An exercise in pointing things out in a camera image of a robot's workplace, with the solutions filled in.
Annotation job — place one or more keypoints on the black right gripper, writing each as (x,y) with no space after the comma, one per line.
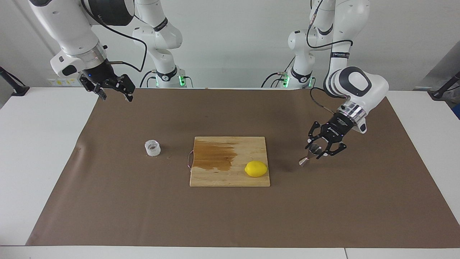
(102,75)

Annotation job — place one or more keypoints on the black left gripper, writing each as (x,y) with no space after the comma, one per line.
(337,128)

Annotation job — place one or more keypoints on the steel double jigger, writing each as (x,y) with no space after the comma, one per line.
(303,162)

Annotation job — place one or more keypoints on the small clear glass cup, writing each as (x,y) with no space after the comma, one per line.
(152,147)

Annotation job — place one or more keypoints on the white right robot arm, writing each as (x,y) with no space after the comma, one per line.
(72,32)

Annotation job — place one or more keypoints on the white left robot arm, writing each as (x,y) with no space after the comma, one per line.
(355,82)

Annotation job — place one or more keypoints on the white power strip yellow labels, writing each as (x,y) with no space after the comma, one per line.
(59,82)

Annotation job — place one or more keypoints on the yellow lemon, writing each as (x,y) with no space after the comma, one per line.
(256,169)

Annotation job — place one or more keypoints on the scattered brown crumbs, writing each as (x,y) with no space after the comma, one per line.
(169,156)

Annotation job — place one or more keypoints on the wooden cutting board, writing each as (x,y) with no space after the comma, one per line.
(230,176)

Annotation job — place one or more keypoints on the brown paper table mat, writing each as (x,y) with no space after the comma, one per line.
(230,216)

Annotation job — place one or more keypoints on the blue object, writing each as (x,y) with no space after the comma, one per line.
(457,111)

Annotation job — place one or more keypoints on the black camera stand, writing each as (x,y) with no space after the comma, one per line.
(439,94)
(19,90)

